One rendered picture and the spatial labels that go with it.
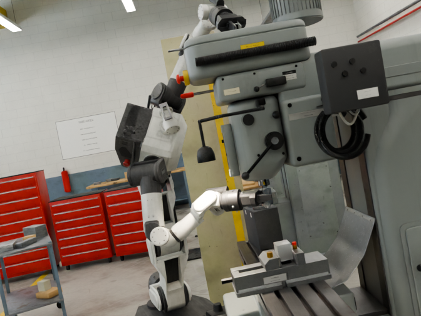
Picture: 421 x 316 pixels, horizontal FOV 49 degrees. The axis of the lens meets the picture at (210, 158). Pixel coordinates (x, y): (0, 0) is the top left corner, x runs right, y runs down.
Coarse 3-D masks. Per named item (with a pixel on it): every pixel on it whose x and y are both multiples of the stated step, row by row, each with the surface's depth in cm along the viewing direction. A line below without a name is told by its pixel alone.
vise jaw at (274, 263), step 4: (264, 252) 173; (260, 256) 173; (264, 256) 169; (276, 256) 164; (260, 260) 172; (264, 260) 166; (268, 260) 163; (272, 260) 163; (276, 260) 163; (280, 260) 163; (264, 264) 163; (268, 264) 163; (272, 264) 163; (276, 264) 163; (280, 264) 163; (264, 268) 165; (268, 268) 163; (272, 268) 163; (276, 268) 163
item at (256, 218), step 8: (248, 208) 227; (256, 208) 218; (264, 208) 217; (272, 208) 216; (248, 216) 227; (256, 216) 215; (264, 216) 216; (272, 216) 216; (248, 224) 231; (256, 224) 215; (264, 224) 216; (272, 224) 217; (280, 224) 217; (248, 232) 234; (256, 232) 216; (264, 232) 216; (272, 232) 217; (280, 232) 217; (256, 240) 220; (264, 240) 216; (272, 240) 217; (280, 240) 217; (264, 248) 216
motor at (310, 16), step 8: (272, 0) 180; (280, 0) 176; (288, 0) 174; (296, 0) 173; (304, 0) 174; (312, 0) 175; (320, 0) 180; (272, 8) 181; (280, 8) 176; (288, 8) 174; (296, 8) 174; (304, 8) 174; (312, 8) 175; (320, 8) 178; (272, 16) 182; (280, 16) 177; (288, 16) 175; (296, 16) 174; (304, 16) 174; (312, 16) 174; (320, 16) 177
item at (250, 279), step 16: (304, 256) 172; (320, 256) 169; (240, 272) 170; (256, 272) 164; (272, 272) 163; (288, 272) 164; (304, 272) 164; (320, 272) 164; (240, 288) 162; (256, 288) 162; (272, 288) 162
